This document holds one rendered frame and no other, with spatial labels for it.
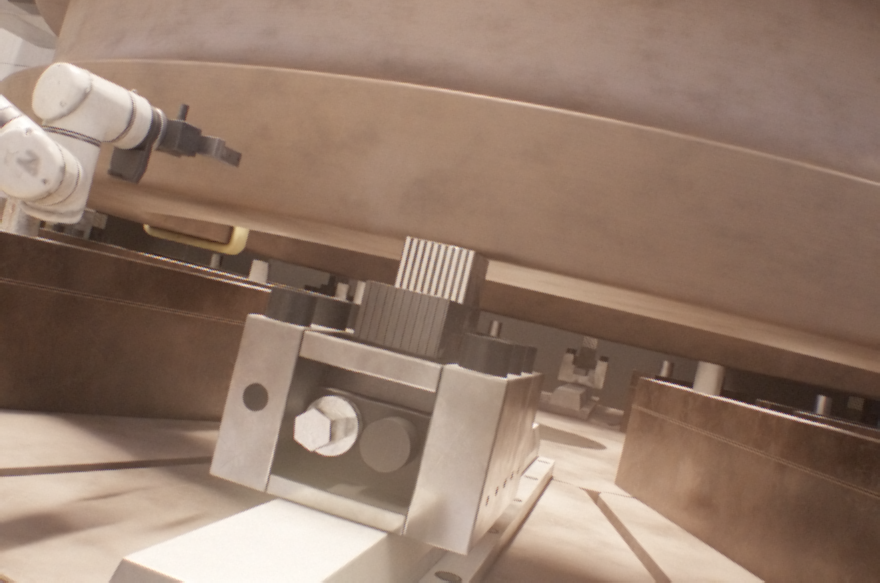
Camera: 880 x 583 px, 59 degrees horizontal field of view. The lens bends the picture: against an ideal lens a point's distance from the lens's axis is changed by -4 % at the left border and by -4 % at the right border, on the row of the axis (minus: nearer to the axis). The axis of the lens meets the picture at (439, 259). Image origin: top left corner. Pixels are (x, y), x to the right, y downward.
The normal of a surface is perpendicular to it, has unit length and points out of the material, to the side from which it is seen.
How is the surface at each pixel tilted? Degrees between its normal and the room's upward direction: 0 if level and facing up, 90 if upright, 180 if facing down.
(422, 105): 90
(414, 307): 90
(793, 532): 90
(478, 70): 67
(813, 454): 90
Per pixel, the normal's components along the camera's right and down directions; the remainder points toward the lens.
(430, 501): -0.22, -0.12
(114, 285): 0.79, 0.14
